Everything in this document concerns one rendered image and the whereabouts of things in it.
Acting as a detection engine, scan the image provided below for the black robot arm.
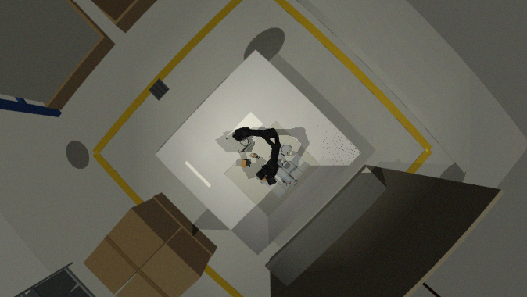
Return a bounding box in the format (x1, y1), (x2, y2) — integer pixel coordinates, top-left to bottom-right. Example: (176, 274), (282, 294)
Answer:
(232, 127), (281, 186)

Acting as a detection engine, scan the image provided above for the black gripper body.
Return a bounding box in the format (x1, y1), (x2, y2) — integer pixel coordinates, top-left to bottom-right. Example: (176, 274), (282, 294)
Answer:
(256, 159), (271, 180)

